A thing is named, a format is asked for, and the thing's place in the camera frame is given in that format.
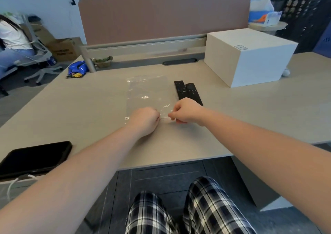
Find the black remote control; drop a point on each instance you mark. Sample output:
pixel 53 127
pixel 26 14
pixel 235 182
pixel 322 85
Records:
pixel 180 88
pixel 194 93

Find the person's right forearm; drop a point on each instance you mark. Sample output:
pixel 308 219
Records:
pixel 271 153

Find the person's left hand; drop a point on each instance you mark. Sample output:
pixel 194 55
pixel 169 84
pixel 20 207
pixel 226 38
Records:
pixel 143 121

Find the white cube box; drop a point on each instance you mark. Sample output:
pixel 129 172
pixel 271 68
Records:
pixel 248 55

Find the pink desk divider panel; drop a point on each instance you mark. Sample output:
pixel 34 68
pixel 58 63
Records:
pixel 165 14

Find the person's left forearm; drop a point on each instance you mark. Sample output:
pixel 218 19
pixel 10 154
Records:
pixel 64 184

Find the person's right hand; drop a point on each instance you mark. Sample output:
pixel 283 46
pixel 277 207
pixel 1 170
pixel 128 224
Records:
pixel 187 111

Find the person's left fingers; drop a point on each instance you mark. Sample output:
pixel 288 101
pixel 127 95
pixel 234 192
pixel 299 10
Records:
pixel 156 117

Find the tissue packet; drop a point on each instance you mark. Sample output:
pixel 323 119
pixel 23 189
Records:
pixel 263 13

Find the person's plaid trousers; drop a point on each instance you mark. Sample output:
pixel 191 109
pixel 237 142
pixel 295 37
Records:
pixel 191 210

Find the brown cardboard box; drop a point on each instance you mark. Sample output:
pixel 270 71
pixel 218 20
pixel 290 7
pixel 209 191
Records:
pixel 64 49

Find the round white side table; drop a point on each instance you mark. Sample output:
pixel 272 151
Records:
pixel 269 27

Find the grey desk support post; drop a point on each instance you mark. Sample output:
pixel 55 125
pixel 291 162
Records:
pixel 89 59

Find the person's right fingers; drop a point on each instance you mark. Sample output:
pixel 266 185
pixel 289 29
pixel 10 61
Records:
pixel 174 113

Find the white office chair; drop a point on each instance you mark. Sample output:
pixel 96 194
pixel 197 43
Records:
pixel 36 58

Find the small white ball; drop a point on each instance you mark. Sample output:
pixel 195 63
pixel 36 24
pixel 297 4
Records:
pixel 286 72

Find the green crumpled wrapper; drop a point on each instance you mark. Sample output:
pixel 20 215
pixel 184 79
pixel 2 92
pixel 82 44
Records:
pixel 103 61

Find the blue snack packet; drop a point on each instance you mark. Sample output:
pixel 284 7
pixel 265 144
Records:
pixel 77 69

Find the black tablet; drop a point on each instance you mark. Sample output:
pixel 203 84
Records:
pixel 33 157

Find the black perforated crate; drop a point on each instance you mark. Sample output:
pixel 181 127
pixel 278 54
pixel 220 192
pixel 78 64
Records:
pixel 302 19

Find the clear plastic bag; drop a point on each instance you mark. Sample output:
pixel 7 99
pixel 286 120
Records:
pixel 147 94

